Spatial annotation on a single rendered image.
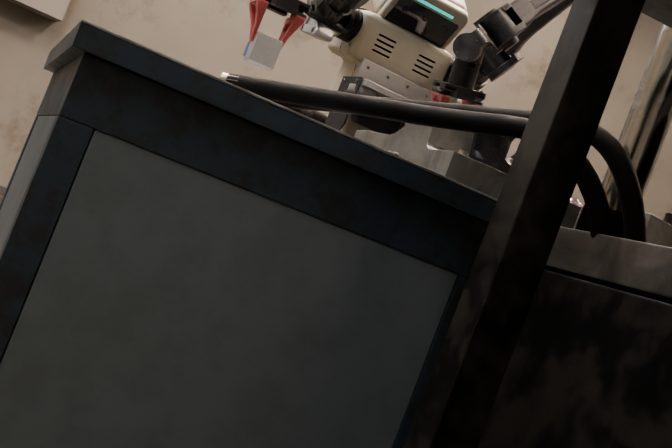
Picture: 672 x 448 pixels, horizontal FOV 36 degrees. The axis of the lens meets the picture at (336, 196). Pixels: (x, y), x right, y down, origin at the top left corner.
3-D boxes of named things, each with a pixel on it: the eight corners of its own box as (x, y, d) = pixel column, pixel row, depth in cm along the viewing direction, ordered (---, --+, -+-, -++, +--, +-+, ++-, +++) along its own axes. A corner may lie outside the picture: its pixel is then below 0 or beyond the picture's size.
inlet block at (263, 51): (231, 62, 198) (240, 36, 198) (254, 72, 200) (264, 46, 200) (248, 59, 186) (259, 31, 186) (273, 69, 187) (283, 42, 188)
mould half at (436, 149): (341, 169, 215) (364, 109, 216) (445, 213, 223) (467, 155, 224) (441, 184, 168) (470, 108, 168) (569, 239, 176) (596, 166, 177)
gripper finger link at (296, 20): (292, 56, 188) (310, 8, 188) (257, 40, 185) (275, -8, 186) (281, 58, 194) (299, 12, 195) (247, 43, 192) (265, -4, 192)
